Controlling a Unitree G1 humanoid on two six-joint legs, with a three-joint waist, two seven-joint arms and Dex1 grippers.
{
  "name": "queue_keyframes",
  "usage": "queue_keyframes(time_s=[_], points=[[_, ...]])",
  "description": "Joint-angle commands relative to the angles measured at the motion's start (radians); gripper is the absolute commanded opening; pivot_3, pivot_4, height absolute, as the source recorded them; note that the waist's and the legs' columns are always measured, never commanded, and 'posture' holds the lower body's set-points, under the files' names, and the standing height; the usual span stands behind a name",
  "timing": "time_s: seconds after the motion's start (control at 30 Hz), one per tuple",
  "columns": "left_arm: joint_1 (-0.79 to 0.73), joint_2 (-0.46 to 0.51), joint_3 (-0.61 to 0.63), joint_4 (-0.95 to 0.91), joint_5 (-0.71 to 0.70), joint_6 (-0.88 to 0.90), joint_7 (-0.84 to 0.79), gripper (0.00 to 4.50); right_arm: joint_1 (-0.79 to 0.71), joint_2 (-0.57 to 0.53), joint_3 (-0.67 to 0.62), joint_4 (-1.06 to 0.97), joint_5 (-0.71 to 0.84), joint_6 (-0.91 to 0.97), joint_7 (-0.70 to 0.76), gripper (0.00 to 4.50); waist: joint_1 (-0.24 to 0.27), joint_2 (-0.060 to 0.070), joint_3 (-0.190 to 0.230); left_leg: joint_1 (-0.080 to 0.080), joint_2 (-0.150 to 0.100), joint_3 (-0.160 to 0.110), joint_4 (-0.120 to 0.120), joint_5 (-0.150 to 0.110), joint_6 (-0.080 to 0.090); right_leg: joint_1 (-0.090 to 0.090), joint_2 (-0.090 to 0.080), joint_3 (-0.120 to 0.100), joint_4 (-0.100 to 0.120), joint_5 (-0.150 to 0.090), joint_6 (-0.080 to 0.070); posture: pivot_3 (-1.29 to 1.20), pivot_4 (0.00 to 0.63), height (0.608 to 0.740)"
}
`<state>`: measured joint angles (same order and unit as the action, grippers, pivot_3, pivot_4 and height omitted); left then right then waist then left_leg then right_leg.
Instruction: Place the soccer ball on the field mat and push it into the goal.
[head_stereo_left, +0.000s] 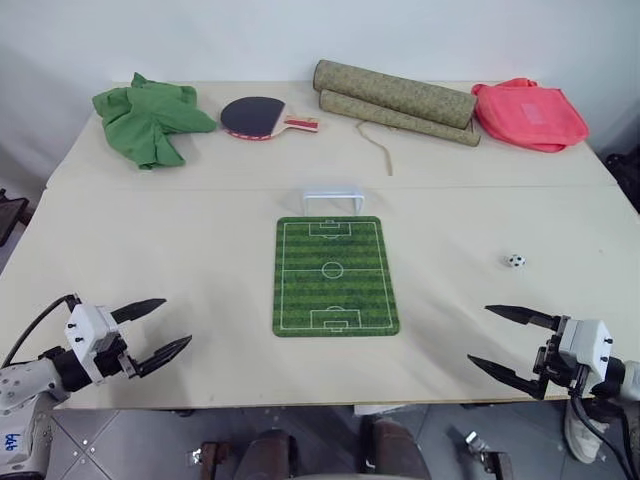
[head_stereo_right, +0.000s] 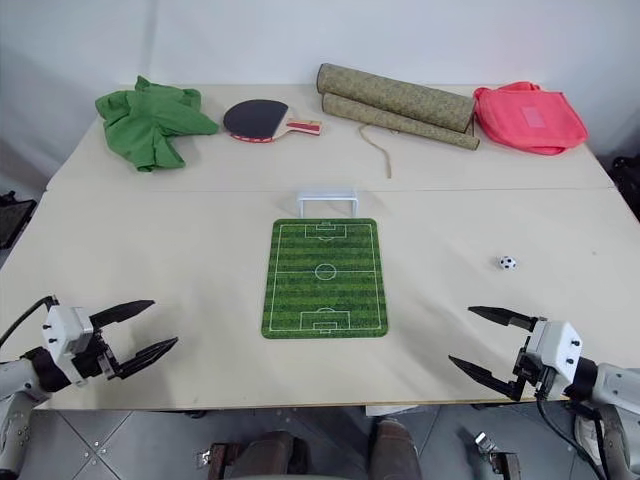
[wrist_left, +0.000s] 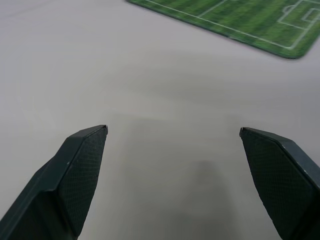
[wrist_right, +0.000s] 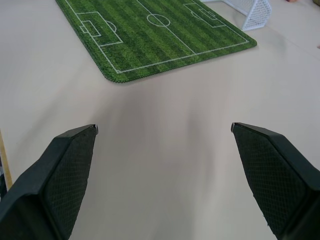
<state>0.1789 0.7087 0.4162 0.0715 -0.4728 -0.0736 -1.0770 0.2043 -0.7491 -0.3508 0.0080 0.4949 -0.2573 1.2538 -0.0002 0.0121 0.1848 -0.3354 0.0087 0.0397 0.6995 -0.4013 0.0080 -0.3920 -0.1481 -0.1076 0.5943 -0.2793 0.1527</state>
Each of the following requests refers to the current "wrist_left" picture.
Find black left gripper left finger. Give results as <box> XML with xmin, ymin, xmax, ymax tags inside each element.
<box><xmin>0</xmin><ymin>124</ymin><xmax>109</xmax><ymax>240</ymax></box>

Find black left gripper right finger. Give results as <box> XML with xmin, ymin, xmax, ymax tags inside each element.
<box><xmin>239</xmin><ymin>126</ymin><xmax>320</xmax><ymax>240</ymax></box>

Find green soccer field mat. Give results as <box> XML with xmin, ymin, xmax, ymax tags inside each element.
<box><xmin>125</xmin><ymin>0</ymin><xmax>320</xmax><ymax>60</ymax></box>

